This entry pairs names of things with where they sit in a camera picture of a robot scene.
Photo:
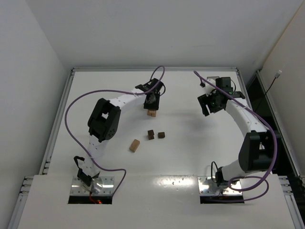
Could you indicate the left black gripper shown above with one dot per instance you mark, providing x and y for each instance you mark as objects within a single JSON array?
[{"x": 151, "y": 105}]

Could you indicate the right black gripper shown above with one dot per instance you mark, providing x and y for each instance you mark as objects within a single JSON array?
[{"x": 203, "y": 103}]

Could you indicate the dark wood tall block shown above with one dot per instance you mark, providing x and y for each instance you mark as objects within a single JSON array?
[{"x": 150, "y": 134}]

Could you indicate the dark wood small cube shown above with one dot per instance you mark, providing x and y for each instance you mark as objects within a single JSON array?
[{"x": 161, "y": 135}]

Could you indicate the light wood long block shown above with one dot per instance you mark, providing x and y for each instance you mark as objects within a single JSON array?
[{"x": 135, "y": 144}]

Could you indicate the grey transparent plastic tray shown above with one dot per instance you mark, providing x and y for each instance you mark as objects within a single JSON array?
[{"x": 209, "y": 78}]

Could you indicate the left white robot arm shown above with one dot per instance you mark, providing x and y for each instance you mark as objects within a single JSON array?
[{"x": 104, "y": 120}]

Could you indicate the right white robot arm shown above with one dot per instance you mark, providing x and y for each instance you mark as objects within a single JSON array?
[{"x": 259, "y": 149}]

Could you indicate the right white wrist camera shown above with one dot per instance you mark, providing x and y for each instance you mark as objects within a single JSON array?
[{"x": 208, "y": 87}]

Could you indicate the black wall cable white plug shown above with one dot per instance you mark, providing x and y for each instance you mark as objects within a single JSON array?
[{"x": 276, "y": 76}]

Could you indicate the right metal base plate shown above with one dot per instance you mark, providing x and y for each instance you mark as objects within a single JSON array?
[{"x": 208, "y": 188}]

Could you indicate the metal base plate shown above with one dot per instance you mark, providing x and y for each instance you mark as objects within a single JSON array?
[
  {"x": 99, "y": 187},
  {"x": 208, "y": 188}
]

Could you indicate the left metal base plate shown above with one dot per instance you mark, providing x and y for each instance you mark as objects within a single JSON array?
[{"x": 99, "y": 187}]

